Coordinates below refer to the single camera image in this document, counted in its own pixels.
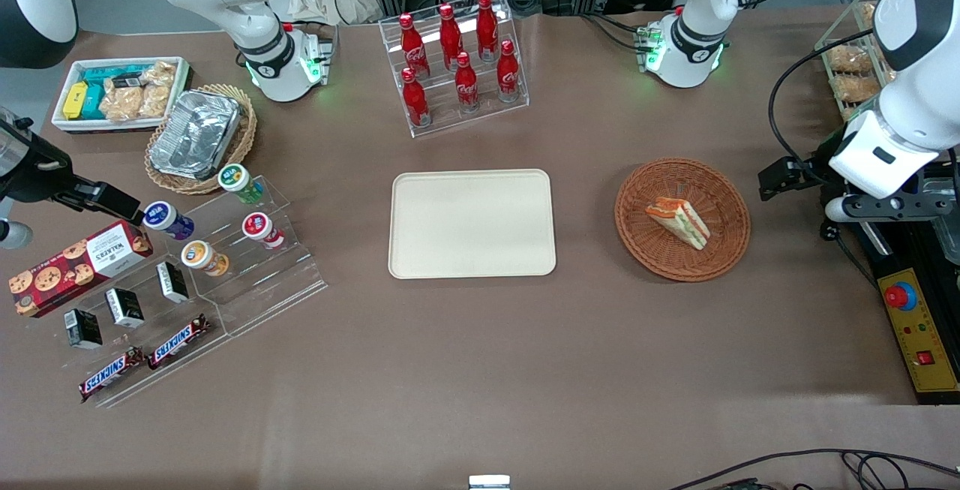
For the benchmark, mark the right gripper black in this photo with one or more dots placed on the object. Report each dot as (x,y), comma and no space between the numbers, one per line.
(36,177)

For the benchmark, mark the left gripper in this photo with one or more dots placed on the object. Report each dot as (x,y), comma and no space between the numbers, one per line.
(819,166)

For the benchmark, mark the triangle sandwich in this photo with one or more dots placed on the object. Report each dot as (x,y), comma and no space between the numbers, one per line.
(681,221)

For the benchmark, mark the brown round wicker basket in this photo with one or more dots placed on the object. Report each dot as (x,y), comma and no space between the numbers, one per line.
(720,182)

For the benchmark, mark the aluminium foil tray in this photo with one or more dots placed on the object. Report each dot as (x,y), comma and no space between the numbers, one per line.
(195,133)

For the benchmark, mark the light oval wicker basket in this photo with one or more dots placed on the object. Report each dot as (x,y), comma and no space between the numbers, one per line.
(244,141)

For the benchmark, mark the beige rectangular tray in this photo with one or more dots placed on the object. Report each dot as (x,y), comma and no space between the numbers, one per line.
(471,223)

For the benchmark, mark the blue lid yoghurt cup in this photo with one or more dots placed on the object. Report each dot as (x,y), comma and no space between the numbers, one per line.
(165,218)

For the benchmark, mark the red cookie box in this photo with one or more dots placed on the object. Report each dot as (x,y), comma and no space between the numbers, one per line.
(75,269)

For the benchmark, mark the teal snack box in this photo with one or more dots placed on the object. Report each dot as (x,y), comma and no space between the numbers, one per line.
(94,103)

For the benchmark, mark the clear cracker pack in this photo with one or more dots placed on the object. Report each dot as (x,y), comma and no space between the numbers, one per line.
(154,102)
(160,73)
(121,102)

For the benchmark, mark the yellow snack box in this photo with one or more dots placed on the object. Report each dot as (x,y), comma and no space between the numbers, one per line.
(75,101)

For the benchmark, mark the small black box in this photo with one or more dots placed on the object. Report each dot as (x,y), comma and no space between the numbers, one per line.
(124,308)
(83,329)
(172,282)

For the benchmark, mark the orange lid yoghurt cup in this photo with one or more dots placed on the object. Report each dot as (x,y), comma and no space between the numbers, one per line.
(201,257)

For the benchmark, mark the wrapped bread pack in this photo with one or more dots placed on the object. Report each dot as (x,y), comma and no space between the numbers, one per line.
(868,16)
(855,88)
(849,61)

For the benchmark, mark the teal snack pack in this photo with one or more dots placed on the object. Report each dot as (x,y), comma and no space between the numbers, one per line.
(109,73)

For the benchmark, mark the black countertop appliance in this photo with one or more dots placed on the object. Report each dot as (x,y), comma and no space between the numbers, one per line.
(900,246)

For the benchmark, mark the green lid yoghurt cup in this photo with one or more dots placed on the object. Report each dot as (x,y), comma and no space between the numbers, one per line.
(238,181)

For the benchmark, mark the white plastic snack bin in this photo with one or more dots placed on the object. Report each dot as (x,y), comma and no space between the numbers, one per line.
(64,70)

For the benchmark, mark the Snickers chocolate bar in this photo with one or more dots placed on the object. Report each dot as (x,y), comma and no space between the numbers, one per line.
(111,374)
(178,341)

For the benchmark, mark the red lid yoghurt cup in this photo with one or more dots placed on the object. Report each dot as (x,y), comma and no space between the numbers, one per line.
(261,229)

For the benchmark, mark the red emergency stop button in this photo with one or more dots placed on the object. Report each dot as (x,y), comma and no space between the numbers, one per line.
(900,296)

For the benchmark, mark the steel appliance pan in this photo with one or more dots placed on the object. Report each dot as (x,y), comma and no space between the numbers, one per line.
(947,238)

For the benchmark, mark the clear acrylic stepped stand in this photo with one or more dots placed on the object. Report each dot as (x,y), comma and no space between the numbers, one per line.
(262,287)

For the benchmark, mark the yellow control box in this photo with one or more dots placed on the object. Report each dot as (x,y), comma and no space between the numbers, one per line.
(922,340)

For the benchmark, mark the red cola bottle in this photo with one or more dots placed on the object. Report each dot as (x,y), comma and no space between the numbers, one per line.
(414,47)
(415,100)
(450,36)
(466,85)
(508,73)
(487,25)

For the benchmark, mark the clear acrylic bottle rack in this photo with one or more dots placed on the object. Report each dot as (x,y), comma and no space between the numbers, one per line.
(442,118)

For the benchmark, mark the small white device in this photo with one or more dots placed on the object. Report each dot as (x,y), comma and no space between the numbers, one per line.
(489,482)

